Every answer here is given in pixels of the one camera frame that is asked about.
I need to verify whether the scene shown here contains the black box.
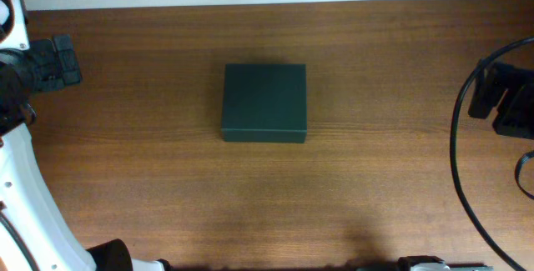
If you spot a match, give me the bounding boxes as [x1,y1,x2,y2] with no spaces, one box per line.
[221,63,307,143]

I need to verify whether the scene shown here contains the right black cable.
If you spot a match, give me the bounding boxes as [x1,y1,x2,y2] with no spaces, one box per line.
[449,36,534,271]

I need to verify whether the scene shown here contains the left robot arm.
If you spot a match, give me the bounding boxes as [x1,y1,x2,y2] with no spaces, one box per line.
[1,0,171,271]

